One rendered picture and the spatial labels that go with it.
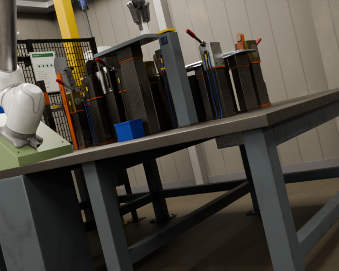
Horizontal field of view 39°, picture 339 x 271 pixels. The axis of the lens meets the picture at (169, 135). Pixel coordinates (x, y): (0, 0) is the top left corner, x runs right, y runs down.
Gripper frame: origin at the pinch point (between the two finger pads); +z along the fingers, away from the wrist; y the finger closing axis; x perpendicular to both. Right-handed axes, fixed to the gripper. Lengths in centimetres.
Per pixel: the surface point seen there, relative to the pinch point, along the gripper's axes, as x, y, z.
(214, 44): -25.4, 18.3, 15.5
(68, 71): 82, 4, 1
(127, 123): 7.3, -17.7, 42.5
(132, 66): 8.1, -6.2, 15.4
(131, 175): 275, 177, 98
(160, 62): 4.7, 10.0, 15.6
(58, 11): 154, 55, -60
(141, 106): 8.1, -6.1, 35.8
